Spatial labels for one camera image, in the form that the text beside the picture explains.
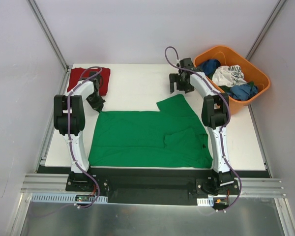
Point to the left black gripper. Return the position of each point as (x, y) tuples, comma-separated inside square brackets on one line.
[(97, 103)]

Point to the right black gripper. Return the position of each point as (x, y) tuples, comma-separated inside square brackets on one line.
[(178, 82)]

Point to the orange plastic basket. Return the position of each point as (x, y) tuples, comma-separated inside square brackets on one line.
[(227, 56)]

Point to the green t-shirt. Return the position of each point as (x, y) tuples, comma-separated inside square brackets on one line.
[(172, 137)]

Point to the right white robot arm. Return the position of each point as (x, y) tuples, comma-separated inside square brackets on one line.
[(215, 116)]

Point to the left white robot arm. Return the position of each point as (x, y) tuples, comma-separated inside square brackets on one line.
[(69, 114)]

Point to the folded red t-shirt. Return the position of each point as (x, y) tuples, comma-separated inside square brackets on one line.
[(76, 73)]

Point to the dark blue t-shirt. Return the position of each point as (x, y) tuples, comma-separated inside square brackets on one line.
[(209, 66)]

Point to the white printed t-shirt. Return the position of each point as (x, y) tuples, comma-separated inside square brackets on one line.
[(228, 76)]

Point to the aluminium frame rail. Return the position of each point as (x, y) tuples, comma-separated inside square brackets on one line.
[(251, 187)]

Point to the right aluminium post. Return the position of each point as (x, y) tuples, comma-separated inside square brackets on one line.
[(266, 28)]

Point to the aluminium post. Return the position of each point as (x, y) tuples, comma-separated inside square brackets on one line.
[(48, 34), (266, 28)]

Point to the left aluminium post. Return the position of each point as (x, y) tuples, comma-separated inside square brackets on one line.
[(48, 34)]

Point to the left white cable duct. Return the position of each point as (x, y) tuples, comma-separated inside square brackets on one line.
[(67, 198)]

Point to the white cable duct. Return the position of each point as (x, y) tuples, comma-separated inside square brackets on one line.
[(67, 198), (205, 202)]

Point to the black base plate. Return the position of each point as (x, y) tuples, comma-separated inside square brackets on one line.
[(153, 186)]

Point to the right white cable duct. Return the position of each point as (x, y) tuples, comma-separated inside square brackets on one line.
[(205, 202)]

